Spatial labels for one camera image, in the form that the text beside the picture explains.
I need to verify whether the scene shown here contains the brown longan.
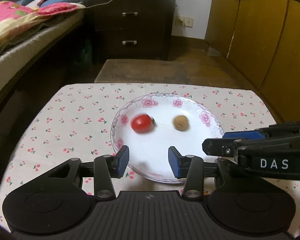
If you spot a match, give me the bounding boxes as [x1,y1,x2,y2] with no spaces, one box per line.
[173,115,190,132]

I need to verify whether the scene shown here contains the red cherry tomato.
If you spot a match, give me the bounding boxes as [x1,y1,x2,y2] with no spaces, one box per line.
[130,114,155,134]

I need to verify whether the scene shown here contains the white floral porcelain plate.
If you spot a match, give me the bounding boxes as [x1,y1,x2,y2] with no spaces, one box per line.
[110,93,224,184]

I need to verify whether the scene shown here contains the cherry print tablecloth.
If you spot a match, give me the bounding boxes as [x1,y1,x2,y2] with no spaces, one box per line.
[0,82,300,238]

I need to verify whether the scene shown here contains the dark wooden stool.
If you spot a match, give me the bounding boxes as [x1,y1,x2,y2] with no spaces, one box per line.
[95,59,191,85]

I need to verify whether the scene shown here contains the yellow wooden wardrobe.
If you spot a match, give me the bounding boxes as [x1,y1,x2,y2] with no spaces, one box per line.
[205,0,300,121]

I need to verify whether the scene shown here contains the dark wooden nightstand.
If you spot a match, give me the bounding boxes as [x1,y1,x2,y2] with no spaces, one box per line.
[84,0,175,62]

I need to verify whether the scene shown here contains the colourful floral quilt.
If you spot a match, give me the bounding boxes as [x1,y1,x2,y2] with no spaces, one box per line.
[0,1,85,48]

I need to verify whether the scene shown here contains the white wall socket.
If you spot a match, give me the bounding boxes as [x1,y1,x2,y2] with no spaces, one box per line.
[174,16,194,28]

